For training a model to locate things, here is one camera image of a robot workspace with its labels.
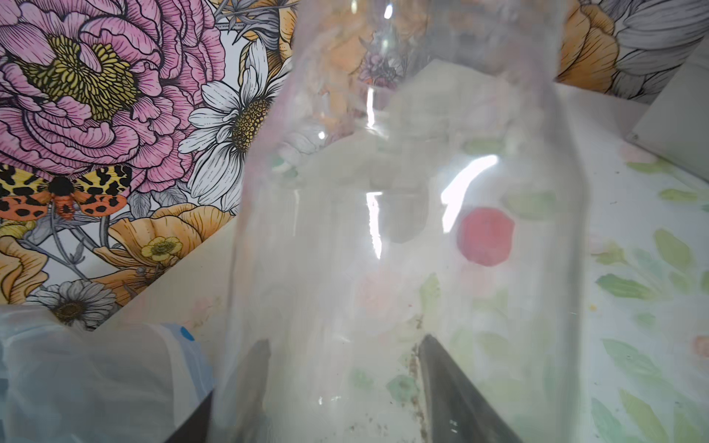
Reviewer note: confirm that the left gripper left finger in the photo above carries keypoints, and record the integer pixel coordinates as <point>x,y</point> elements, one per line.
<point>234,411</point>

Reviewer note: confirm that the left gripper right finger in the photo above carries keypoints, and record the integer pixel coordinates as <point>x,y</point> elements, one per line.
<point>456,410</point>

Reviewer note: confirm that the red-lid peanut jar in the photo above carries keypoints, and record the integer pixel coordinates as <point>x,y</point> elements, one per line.
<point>399,118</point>

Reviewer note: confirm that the black trash bin with liner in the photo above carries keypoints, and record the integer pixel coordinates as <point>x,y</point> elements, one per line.
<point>138,383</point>

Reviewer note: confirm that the red jar lid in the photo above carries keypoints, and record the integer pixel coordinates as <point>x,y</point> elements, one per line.
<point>485,236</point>

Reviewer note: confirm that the silver first aid case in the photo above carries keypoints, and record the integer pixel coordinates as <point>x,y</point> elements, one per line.
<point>675,125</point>

